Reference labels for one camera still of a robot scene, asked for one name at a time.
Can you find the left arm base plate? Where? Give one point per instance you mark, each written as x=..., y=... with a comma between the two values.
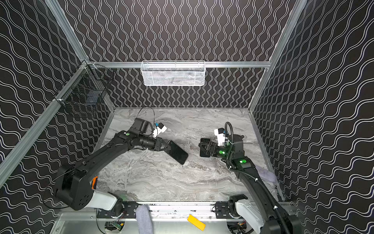
x=128, y=211

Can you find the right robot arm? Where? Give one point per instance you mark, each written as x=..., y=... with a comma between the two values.
x=268, y=216

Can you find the aluminium front rail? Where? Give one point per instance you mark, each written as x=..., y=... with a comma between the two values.
x=159, y=211

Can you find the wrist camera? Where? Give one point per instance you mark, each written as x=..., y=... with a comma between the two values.
x=158, y=129
x=221, y=135

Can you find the yellow tag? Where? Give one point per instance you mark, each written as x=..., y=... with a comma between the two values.
x=197, y=223

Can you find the black wire basket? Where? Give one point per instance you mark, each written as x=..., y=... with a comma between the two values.
x=88, y=95

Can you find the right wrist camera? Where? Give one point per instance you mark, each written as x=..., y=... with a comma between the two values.
x=221, y=135

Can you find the white wire basket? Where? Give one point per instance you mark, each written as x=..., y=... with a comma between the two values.
x=173, y=73

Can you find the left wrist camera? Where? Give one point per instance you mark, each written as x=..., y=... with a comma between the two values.
x=158, y=129

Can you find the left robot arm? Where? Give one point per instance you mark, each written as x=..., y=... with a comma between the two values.
x=74, y=184

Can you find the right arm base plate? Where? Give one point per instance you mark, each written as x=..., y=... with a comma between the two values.
x=225, y=210

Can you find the light blue phone case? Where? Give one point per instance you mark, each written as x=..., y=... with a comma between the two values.
x=203, y=154

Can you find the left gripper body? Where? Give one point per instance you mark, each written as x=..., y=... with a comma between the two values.
x=160, y=144

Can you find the black phone case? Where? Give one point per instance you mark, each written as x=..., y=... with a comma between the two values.
x=177, y=152

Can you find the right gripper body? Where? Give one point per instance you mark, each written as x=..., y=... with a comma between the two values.
x=210, y=149

